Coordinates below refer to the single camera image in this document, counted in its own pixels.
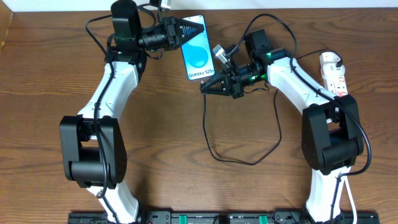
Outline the blue Galaxy smartphone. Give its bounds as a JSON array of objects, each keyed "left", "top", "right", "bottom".
[{"left": 181, "top": 14, "right": 215, "bottom": 80}]

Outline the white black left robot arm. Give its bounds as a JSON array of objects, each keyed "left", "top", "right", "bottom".
[{"left": 60, "top": 1, "right": 205, "bottom": 223}]

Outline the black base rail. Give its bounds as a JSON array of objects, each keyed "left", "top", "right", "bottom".
[{"left": 66, "top": 210, "right": 381, "bottom": 224}]

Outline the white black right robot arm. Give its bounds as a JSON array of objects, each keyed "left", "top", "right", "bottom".
[{"left": 200, "top": 30, "right": 369, "bottom": 223}]

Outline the black charger cable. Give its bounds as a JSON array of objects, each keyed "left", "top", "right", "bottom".
[{"left": 201, "top": 49, "right": 344, "bottom": 166}]

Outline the brown wooden side panel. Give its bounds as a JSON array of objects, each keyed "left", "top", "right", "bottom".
[{"left": 0, "top": 0, "right": 14, "bottom": 50}]

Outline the white power strip cord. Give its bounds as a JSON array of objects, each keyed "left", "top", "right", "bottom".
[{"left": 340, "top": 174, "right": 358, "bottom": 224}]

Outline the white power strip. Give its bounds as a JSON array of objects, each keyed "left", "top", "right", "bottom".
[{"left": 320, "top": 52, "right": 348, "bottom": 96}]

